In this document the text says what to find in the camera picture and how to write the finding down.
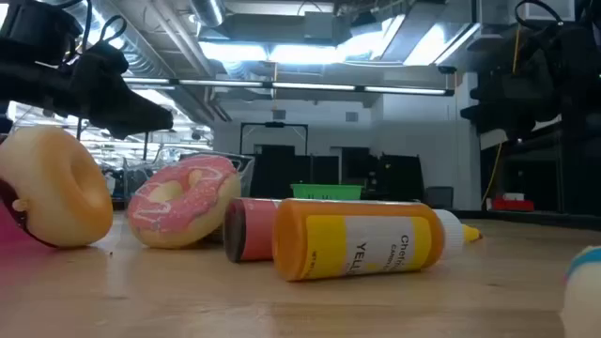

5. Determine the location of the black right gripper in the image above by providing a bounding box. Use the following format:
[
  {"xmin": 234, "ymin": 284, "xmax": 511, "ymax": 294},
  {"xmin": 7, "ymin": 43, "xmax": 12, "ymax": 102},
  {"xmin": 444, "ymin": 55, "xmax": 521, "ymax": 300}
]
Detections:
[{"xmin": 459, "ymin": 25, "xmax": 572, "ymax": 140}]

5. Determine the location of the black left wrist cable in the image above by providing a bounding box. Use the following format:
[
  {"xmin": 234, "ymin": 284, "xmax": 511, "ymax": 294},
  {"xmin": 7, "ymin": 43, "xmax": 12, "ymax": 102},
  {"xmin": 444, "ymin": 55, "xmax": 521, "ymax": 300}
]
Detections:
[{"xmin": 97, "ymin": 14, "xmax": 129, "ymax": 46}]

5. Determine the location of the clear plastic bin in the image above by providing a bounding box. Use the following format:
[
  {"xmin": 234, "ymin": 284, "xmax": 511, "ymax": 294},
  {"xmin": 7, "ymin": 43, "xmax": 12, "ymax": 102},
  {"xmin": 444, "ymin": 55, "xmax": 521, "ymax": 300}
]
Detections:
[{"xmin": 177, "ymin": 150, "xmax": 256, "ymax": 198}]

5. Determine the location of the pink food colour bottle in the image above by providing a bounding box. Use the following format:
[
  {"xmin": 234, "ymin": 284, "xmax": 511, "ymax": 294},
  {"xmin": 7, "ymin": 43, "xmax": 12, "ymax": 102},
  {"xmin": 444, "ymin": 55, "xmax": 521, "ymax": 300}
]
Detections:
[{"xmin": 223, "ymin": 197, "xmax": 283, "ymax": 263}]

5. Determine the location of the LED light bar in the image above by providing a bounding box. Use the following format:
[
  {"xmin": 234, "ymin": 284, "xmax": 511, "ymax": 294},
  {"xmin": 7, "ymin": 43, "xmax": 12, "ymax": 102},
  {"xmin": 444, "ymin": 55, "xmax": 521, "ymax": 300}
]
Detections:
[{"xmin": 120, "ymin": 65, "xmax": 455, "ymax": 98}]

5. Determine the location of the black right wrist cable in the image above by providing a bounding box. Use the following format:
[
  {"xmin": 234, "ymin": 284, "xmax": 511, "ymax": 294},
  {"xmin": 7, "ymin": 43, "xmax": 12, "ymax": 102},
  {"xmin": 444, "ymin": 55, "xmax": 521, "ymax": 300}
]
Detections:
[{"xmin": 514, "ymin": 0, "xmax": 565, "ymax": 32}]

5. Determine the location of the red plastic tray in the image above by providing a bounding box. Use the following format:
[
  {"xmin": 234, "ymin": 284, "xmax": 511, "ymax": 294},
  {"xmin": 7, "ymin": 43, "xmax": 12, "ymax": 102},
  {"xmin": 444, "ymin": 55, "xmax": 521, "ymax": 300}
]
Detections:
[{"xmin": 0, "ymin": 196, "xmax": 29, "ymax": 248}]

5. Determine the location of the grey chair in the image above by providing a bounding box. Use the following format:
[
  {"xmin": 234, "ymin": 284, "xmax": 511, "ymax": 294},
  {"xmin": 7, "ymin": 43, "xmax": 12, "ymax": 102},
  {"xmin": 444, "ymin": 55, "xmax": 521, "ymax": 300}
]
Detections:
[{"xmin": 424, "ymin": 186, "xmax": 455, "ymax": 209}]

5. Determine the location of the yellow food colour bottle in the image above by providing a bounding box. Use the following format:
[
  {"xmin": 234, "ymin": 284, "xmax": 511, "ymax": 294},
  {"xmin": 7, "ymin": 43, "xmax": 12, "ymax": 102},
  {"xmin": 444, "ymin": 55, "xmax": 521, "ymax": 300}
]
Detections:
[{"xmin": 271, "ymin": 197, "xmax": 484, "ymax": 283}]

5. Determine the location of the green plastic basket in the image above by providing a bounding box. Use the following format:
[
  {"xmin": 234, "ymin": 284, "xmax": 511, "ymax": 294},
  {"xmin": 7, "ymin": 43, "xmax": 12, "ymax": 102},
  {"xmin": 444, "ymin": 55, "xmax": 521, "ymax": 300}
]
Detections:
[{"xmin": 290, "ymin": 183, "xmax": 364, "ymax": 201}]

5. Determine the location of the chocolate iced toy donut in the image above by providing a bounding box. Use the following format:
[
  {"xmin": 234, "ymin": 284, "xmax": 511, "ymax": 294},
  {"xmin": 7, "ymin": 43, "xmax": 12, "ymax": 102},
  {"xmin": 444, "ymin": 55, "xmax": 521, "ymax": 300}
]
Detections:
[{"xmin": 0, "ymin": 125, "xmax": 115, "ymax": 249}]

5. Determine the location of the black background rig frame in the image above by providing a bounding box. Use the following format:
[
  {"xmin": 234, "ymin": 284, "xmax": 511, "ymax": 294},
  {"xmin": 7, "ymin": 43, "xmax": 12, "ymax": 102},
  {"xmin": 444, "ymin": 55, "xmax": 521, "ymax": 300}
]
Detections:
[{"xmin": 239, "ymin": 121, "xmax": 310, "ymax": 156}]

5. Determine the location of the pink iced toy donut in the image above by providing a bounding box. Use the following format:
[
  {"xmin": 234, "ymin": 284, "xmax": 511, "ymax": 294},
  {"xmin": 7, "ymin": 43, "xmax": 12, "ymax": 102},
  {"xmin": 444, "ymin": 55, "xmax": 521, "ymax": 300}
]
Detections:
[{"xmin": 127, "ymin": 155, "xmax": 242, "ymax": 250}]

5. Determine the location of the black shelving unit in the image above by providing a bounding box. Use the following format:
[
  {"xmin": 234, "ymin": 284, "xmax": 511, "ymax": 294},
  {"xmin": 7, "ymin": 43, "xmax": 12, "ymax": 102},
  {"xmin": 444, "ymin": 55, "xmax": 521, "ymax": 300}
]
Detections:
[{"xmin": 478, "ymin": 119, "xmax": 601, "ymax": 222}]

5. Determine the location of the red storage bin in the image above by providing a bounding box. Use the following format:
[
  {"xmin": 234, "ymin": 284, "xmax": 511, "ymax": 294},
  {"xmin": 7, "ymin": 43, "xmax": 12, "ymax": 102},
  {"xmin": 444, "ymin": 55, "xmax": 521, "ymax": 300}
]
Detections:
[{"xmin": 490, "ymin": 197, "xmax": 535, "ymax": 213}]

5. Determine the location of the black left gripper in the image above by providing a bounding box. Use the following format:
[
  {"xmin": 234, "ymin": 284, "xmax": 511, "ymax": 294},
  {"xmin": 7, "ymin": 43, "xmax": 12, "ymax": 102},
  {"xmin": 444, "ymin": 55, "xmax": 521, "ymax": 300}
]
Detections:
[{"xmin": 46, "ymin": 40, "xmax": 176, "ymax": 141}]

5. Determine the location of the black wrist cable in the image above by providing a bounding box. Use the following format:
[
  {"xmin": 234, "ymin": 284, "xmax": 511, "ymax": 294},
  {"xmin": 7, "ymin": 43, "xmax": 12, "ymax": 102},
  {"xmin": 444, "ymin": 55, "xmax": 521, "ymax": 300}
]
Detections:
[
  {"xmin": 514, "ymin": 0, "xmax": 565, "ymax": 32},
  {"xmin": 97, "ymin": 14, "xmax": 129, "ymax": 46}
]

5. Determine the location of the blue iced toy donut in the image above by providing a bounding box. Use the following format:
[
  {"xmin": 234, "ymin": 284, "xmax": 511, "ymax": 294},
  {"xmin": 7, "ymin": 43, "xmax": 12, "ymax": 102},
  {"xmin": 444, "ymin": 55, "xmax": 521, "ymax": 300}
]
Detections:
[{"xmin": 560, "ymin": 245, "xmax": 601, "ymax": 338}]

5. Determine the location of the yellow hanging cable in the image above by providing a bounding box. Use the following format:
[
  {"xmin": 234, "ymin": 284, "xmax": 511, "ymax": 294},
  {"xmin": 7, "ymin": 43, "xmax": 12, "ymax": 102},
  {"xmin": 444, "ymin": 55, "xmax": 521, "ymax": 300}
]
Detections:
[{"xmin": 481, "ymin": 25, "xmax": 522, "ymax": 208}]

